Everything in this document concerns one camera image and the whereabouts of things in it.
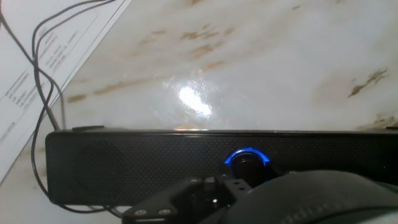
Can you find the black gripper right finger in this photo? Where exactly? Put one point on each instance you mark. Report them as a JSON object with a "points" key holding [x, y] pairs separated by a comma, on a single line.
{"points": [[292, 172]]}

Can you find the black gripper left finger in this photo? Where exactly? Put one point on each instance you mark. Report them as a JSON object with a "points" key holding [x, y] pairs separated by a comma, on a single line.
{"points": [[186, 202]]}

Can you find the blue-lit speaker volume knob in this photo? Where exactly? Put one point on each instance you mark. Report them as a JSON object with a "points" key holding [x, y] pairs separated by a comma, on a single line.
{"points": [[248, 168]]}

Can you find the black speaker bar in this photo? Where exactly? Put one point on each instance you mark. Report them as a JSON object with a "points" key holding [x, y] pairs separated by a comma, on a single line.
{"points": [[124, 165]]}

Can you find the printed white paper sheets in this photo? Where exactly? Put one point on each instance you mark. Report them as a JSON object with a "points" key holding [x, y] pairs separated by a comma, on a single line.
{"points": [[18, 102]]}

